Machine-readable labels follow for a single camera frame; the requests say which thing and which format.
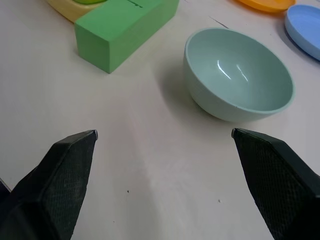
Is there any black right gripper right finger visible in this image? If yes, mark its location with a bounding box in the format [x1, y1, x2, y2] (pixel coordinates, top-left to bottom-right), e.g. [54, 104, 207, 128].
[231, 127, 320, 240]

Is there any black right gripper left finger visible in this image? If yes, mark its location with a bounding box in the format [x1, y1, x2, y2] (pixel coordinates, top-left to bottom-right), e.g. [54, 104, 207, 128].
[0, 129, 99, 240]

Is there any pale green bowl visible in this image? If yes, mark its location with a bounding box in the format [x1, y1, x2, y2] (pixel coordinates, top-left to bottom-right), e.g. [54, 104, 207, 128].
[183, 27, 297, 123]

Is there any light blue plate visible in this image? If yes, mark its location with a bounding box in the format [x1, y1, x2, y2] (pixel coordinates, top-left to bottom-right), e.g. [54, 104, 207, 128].
[284, 4, 320, 62]

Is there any green rectangular block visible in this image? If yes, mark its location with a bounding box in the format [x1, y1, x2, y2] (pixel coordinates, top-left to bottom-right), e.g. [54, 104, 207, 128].
[74, 0, 181, 74]

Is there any orange plate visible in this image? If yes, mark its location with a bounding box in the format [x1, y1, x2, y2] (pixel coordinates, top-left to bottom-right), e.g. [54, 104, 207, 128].
[235, 0, 296, 13]

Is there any pale yellow tray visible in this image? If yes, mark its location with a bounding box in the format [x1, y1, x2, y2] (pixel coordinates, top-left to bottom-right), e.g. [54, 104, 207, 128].
[46, 0, 101, 23]

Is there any bright green object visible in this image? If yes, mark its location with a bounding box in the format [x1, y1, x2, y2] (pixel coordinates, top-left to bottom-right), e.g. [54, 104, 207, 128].
[73, 0, 108, 5]

